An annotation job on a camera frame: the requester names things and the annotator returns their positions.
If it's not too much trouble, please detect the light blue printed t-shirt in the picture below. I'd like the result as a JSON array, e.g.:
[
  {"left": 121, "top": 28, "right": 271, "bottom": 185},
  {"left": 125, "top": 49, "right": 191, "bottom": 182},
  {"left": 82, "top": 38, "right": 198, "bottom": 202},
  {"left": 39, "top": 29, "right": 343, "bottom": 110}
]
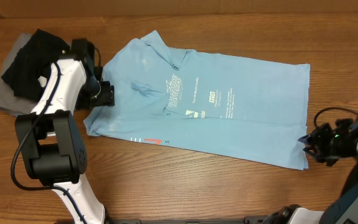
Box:
[{"left": 84, "top": 31, "right": 310, "bottom": 170}]

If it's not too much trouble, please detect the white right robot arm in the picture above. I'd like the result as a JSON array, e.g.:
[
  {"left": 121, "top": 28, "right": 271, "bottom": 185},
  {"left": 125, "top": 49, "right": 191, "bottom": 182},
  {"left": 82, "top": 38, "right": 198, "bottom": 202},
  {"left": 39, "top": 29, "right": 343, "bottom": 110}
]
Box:
[{"left": 264, "top": 112, "right": 358, "bottom": 224}]

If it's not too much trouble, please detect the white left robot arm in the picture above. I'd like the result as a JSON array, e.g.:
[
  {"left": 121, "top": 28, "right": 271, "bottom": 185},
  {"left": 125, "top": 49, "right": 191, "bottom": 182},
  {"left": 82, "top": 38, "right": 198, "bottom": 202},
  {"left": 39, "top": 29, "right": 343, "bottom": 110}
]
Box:
[{"left": 10, "top": 39, "right": 114, "bottom": 223}]

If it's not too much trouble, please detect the black folded garment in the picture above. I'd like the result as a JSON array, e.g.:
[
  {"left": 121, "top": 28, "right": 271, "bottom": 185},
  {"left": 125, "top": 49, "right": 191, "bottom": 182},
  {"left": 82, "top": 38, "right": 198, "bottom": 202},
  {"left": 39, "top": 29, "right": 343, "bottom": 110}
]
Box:
[{"left": 2, "top": 29, "right": 70, "bottom": 101}]

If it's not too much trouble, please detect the grey folded garment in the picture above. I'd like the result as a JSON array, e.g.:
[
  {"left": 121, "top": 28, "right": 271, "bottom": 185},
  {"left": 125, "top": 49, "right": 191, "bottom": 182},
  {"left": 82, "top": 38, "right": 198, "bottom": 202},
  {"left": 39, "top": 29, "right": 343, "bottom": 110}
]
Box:
[{"left": 0, "top": 33, "right": 50, "bottom": 116}]

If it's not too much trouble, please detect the black table edge rail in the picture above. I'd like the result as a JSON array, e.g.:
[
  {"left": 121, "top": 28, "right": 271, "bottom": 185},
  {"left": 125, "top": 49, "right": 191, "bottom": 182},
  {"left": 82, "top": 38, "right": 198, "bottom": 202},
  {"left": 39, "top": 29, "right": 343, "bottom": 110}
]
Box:
[{"left": 109, "top": 215, "right": 267, "bottom": 224}]

